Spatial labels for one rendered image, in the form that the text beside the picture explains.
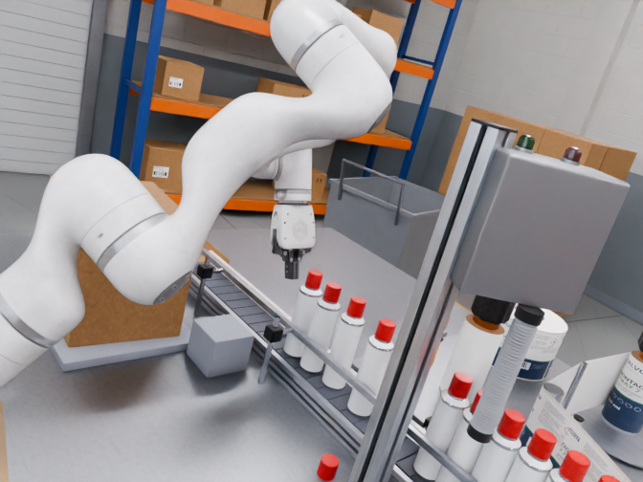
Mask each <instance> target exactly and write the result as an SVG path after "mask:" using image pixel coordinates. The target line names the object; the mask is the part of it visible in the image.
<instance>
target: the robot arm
mask: <svg viewBox="0 0 643 482"><path fill-rule="evenodd" d="M270 32H271V37H272V39H273V41H274V44H275V46H276V48H277V50H278V51H279V53H280V54H281V56H282V57H283V58H284V60H285V61H286V62H287V63H288V64H289V65H290V67H291V68H292V69H293V70H294V71H295V72H296V74H297V75H298V76H299V77H300V78H301V80H302V81H303V82H304V83H305V84H306V85H307V87H308V88H309V89H310V90H311V91H312V93H313V94H312V95H311V96H308V97H306V98H288V97H283V96H278V95H272V94H266V93H250V94H246V95H244V96H241V97H239V98H237V99H235V100H234V101H232V102H231V103H229V104H228V105H227V106H226V107H224V108H223V109H222V110H221V111H219V112H218V113H217V114H216V115H214V116H213V117H212V118H211V119H210V120H208V121H207V122H206V123H205V124H204V125H203V126H202V127H201V128H200V129H199V130H198V131H197V132H196V133H195V134H194V136H193V137H192V138H191V140H190V141H189V143H188V146H187V148H186V150H185V153H184V156H183V161H182V182H183V193H182V199H181V203H180V205H179V207H178V208H177V209H176V211H175V212H174V213H173V214H171V215H168V214H167V213H166V212H165V211H164V210H163V209H162V207H161V206H160V205H159V204H158V203H157V201H156V200H155V199H154V198H153V197H152V195H151V194H150V193H149V192H148V191H147V190H146V188H145V187H144V186H143V185H142V183H141V182H140V181H139V180H138V179H137V178H136V177H135V175H134V174H133V173H132V172H131V171H130V170H129V169H128V168H127V167H126V166H125V165H124V164H122V163H121V162H119V161H118V160H116V159H115V158H112V157H110V156H107V155H103V154H88V155H83V156H80V157H76V158H74V159H73V160H72V161H70V162H68V163H67V164H65V165H63V166H61V167H60V169H59V170H58V171H57V172H56V173H55V174H54V175H53V177H52V178H51V180H50V181H49V183H48V184H47V186H46V189H45V191H44V194H43V197H42V201H41V205H40V209H39V212H38V216H37V221H36V225H35V229H34V233H33V238H32V240H31V242H30V244H29V246H28V248H27V249H26V250H25V251H24V253H23V254H22V255H21V256H20V257H19V258H18V259H17V260H16V261H15V262H14V263H13V264H12V265H11V266H10V267H8V268H7V269H6V270H5V271H4V272H2V273H1V274H0V389H1V388H2V387H3V386H4V385H6V384H7V383H8V382H10V381H11V380H12V379H13V378H14V377H16V376H17V375H18V374H19V373H21V372H22V371H23V370H24V369H26V368H27V367H28V366H29V365H31V364H32V363H33V362H34V361H36V360H37V359H38V358H39V357H41V356H42V355H43V354H44V353H46V352H47V351H48V350H49V349H50V348H52V347H53V346H54V345H55V344H57V343H58V342H59V341H60V340H62V339H63V338H64V337H65V336H67V335H68V334H69V333H70V332H71V331H73V330H74V329H75V328H76V327H77V326H78V325H79V323H80V322H81V321H82V320H83V318H84V315H85V302H84V298H83V294H82V290H81V288H80V284H79V281H78V268H77V263H78V253H79V251H80V249H81V248H83V249H84V250H85V252H86V253H87V254H88V255H89V256H90V257H91V259H92V260H93V261H94V262H95V263H96V265H97V266H98V267H99V268H100V270H101V271H102V272H103V274H104V275H105V276H106V277H107V278H108V280H109V281H110V282H111V283H112V284H113V286H114V287H115V288H116V289H117V290H118V291H119V292H120V293H121V294H122V295H123V296H125V297H126V298H128V299H129V300H131V301H134V302H136V303H139V304H143V305H154V304H158V303H163V302H165V301H166V300H167V299H169V298H171V297H172V296H174V295H175V294H177V293H178V292H179V290H180V289H181V288H182V287H183V286H184V285H185V284H186V283H187V282H188V281H189V277H190V276H191V274H192V272H193V270H194V268H195V266H196V264H197V261H198V259H199V257H200V254H201V252H202V250H203V248H204V245H205V243H206V241H207V238H208V236H209V233H210V231H211V228H212V226H213V224H214V222H215V220H216V218H217V216H218V214H219V213H220V211H221V210H222V208H223V207H224V206H225V205H226V203H227V202H228V201H229V200H230V198H231V197H232V196H233V194H234V193H235V192H236V191H237V190H238V189H239V188H240V187H241V186H242V185H243V184H244V183H245V182H246V181H247V180H248V179H249V178H250V177H253V178H257V179H273V180H274V181H275V200H279V202H278V203H277V204H276V205H275V206H274V210H273V216H272V224H271V245H272V247H273V249H272V253H274V254H278V255H280V256H281V258H282V261H285V266H284V273H285V278H287V279H292V280H293V279H299V263H300V261H301V259H302V257H303V256H304V254H305V253H308V252H311V248H312V247H314V246H315V219H314V213H313V209H312V206H309V203H306V201H311V185H312V148H317V147H323V146H327V145H330V144H331V143H333V142H335V141H336V140H346V139H353V138H357V137H360V136H363V135H364V134H366V133H368V132H370V131H372V130H373V129H374V128H376V127H377V126H378V125H379V124H380V123H381V122H382V120H383V119H384V118H385V116H386V115H387V113H388V110H390V107H391V102H392V89H391V85H390V82H389V80H388V78H389V77H390V75H391V73H392V72H393V70H394V67H395V64H396V59H397V51H396V45H395V43H394V40H393V39H392V37H391V36H390V35H389V34H388V33H386V32H384V31H382V30H379V29H376V28H373V27H372V26H370V25H368V24H367V23H366V22H365V21H363V20H362V19H361V18H359V17H358V16H357V15H355V14H354V13H353V12H351V11H350V10H348V9H347V8H345V7H344V6H343V5H341V4H339V3H338V2H336V1H334V0H281V1H280V3H279V4H278V5H277V7H276V9H275V10H274V11H273V15H272V19H271V24H270ZM280 248H281V249H280Z"/></svg>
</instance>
